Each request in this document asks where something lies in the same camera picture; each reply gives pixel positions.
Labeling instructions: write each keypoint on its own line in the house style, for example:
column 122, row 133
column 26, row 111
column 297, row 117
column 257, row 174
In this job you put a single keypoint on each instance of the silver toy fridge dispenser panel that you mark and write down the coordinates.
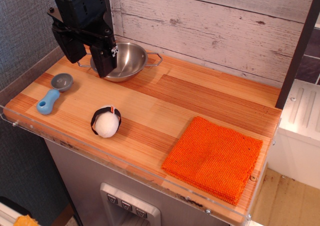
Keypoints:
column 122, row 208

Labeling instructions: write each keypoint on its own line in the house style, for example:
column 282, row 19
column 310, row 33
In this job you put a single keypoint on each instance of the orange knitted cloth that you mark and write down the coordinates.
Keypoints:
column 214, row 159

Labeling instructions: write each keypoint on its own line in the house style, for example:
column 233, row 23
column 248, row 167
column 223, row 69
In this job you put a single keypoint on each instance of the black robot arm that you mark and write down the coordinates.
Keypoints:
column 81, row 23

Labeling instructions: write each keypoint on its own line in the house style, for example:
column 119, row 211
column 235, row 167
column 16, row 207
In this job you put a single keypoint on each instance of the dark right upright post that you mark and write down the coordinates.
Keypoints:
column 304, row 38

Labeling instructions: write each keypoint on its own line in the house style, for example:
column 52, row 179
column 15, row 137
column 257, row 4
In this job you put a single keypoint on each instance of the white cabinet at right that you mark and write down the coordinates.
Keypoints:
column 295, row 150

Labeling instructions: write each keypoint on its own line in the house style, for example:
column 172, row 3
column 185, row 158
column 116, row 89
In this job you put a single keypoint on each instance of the white plush ball black band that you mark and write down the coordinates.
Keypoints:
column 106, row 121

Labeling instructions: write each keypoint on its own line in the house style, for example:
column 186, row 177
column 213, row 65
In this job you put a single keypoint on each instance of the yellow object bottom left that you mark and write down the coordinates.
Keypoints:
column 25, row 220

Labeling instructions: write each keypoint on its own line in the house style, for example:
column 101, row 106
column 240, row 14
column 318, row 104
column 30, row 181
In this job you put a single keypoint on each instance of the stainless steel bowl with handles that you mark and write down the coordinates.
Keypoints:
column 129, row 58

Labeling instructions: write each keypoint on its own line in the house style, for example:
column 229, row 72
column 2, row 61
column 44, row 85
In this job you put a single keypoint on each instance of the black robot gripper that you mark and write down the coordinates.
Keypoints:
column 75, row 24

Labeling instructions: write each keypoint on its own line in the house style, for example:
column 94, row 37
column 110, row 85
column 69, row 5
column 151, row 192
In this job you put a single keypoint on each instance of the clear acrylic table guard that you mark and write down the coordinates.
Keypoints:
column 136, row 151

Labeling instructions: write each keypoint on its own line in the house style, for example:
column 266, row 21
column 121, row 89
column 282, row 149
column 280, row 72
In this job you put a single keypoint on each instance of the blue handled grey scoop spoon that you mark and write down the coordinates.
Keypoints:
column 59, row 83

